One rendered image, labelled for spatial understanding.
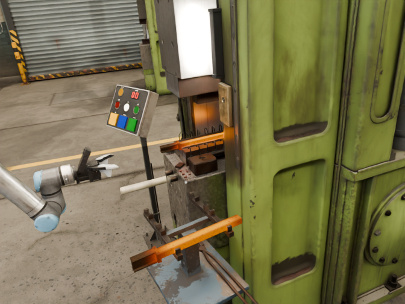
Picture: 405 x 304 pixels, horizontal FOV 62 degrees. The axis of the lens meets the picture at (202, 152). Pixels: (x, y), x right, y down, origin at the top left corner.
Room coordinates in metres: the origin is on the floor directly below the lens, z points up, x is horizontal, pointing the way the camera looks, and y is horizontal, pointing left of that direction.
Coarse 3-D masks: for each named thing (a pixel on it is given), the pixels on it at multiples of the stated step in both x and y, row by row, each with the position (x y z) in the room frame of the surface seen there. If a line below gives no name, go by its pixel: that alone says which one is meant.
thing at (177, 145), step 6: (222, 132) 1.69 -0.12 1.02; (198, 138) 1.63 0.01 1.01; (204, 138) 1.62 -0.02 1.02; (210, 138) 1.63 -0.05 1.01; (216, 138) 1.64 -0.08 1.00; (168, 144) 1.58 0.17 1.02; (174, 144) 1.57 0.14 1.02; (180, 144) 1.56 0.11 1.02; (186, 144) 1.58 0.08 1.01; (162, 150) 1.55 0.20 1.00; (168, 150) 1.55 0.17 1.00
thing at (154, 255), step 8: (216, 224) 1.01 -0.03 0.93; (224, 224) 1.00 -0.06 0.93; (232, 224) 1.01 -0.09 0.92; (200, 232) 0.97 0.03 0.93; (208, 232) 0.97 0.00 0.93; (216, 232) 0.98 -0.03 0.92; (176, 240) 0.94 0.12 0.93; (184, 240) 0.93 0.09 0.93; (192, 240) 0.93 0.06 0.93; (200, 240) 0.95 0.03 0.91; (152, 248) 0.89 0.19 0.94; (160, 248) 0.90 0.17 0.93; (168, 248) 0.90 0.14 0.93; (176, 248) 0.90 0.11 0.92; (184, 248) 0.92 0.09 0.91; (136, 256) 0.86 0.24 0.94; (144, 256) 0.86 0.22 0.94; (152, 256) 0.87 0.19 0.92; (160, 256) 0.87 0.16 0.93; (136, 264) 0.85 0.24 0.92; (144, 264) 0.86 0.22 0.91; (152, 264) 0.86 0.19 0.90
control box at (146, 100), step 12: (120, 96) 2.14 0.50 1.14; (132, 96) 2.06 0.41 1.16; (144, 96) 1.99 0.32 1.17; (156, 96) 2.01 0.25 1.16; (120, 108) 2.09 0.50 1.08; (132, 108) 2.01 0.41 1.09; (144, 108) 1.94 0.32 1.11; (108, 120) 2.12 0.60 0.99; (144, 120) 1.93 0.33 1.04; (132, 132) 1.92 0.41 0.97; (144, 132) 1.92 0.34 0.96
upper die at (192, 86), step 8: (168, 72) 1.65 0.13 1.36; (168, 80) 1.66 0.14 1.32; (176, 80) 1.54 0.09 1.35; (184, 80) 1.53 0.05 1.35; (192, 80) 1.54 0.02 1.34; (200, 80) 1.56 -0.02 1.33; (208, 80) 1.57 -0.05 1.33; (216, 80) 1.58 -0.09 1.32; (168, 88) 1.68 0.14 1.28; (176, 88) 1.55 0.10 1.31; (184, 88) 1.53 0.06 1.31; (192, 88) 1.54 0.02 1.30; (200, 88) 1.56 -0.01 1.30; (208, 88) 1.57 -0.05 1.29; (216, 88) 1.58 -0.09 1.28; (184, 96) 1.53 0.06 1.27
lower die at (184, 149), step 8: (200, 136) 1.74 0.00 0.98; (192, 144) 1.59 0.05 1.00; (200, 144) 1.60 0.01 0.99; (208, 144) 1.60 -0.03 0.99; (216, 144) 1.59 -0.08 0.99; (176, 152) 1.67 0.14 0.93; (184, 152) 1.53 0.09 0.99; (192, 152) 1.53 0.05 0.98; (200, 152) 1.55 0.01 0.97; (184, 160) 1.54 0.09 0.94
